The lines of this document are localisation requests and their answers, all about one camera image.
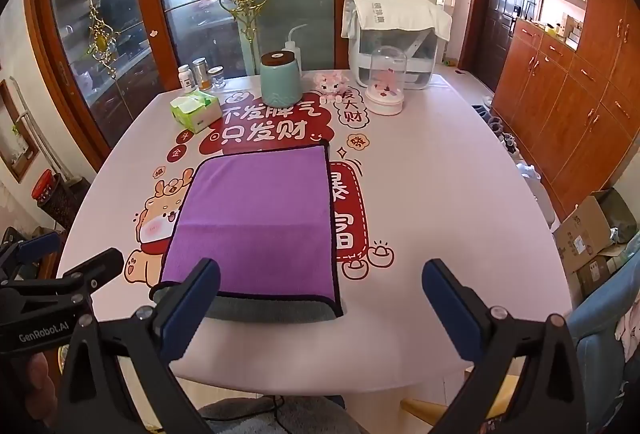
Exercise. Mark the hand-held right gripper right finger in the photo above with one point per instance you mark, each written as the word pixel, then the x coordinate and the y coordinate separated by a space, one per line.
pixel 447 301

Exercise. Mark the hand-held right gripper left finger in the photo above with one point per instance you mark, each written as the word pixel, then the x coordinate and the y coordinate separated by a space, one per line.
pixel 192 299

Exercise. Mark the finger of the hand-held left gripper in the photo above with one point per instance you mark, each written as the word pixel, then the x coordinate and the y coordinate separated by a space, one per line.
pixel 37 244
pixel 95 266

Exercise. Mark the purple grey towel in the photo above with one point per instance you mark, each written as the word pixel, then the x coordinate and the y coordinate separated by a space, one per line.
pixel 260 219

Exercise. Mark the person's left hand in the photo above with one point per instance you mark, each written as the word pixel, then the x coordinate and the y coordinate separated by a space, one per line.
pixel 42 376

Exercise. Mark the red lidded container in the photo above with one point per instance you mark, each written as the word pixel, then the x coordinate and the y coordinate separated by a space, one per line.
pixel 42 186

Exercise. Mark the wooden chair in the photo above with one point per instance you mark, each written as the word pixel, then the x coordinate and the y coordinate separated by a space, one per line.
pixel 425 409

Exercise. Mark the grey fluffy cushion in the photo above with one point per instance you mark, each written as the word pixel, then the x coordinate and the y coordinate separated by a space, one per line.
pixel 240 416

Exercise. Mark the small cardboard box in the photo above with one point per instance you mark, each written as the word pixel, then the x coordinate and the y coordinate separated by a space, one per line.
pixel 592 274

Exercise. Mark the large cardboard box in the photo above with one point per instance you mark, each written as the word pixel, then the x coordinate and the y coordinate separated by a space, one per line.
pixel 582 231

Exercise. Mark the blue chair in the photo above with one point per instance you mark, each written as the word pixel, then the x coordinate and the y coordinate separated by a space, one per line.
pixel 597 329

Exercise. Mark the row of shoes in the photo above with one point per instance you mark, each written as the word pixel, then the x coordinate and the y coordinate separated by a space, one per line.
pixel 495 123

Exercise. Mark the green tissue pack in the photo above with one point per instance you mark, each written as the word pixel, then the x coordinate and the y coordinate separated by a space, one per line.
pixel 196 111

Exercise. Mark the white pill bottle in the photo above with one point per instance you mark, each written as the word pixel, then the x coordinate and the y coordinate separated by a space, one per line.
pixel 186 78

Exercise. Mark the small gold door ornament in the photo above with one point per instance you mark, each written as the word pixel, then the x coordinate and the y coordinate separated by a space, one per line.
pixel 101 41

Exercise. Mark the metal jar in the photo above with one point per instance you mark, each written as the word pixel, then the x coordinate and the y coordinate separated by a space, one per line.
pixel 201 72

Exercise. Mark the small glass jar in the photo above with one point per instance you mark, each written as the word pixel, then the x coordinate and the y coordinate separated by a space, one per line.
pixel 217 77

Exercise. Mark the glass dome ornament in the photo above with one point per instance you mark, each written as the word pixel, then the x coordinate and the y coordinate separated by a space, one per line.
pixel 384 83

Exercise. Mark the teal canister with wooden lid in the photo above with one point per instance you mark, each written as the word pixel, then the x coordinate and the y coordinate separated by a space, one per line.
pixel 281 81

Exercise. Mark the white clear tank appliance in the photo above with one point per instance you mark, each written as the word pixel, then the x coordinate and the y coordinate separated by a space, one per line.
pixel 420 63

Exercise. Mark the pink plush toy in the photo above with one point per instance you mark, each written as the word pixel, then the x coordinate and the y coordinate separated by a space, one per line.
pixel 331 83

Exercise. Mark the white squeeze bottle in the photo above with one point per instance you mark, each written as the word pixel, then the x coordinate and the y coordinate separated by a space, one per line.
pixel 291 47

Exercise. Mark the dark entrance door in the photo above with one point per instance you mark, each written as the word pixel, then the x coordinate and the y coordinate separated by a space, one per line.
pixel 497 13

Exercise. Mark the white towel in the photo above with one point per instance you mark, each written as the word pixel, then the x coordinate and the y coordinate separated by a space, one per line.
pixel 390 8

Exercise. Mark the wooden picture frame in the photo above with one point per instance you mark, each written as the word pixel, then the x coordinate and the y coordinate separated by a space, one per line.
pixel 17 148

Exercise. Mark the wooden wall cabinet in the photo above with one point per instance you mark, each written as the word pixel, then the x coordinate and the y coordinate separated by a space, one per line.
pixel 575 103

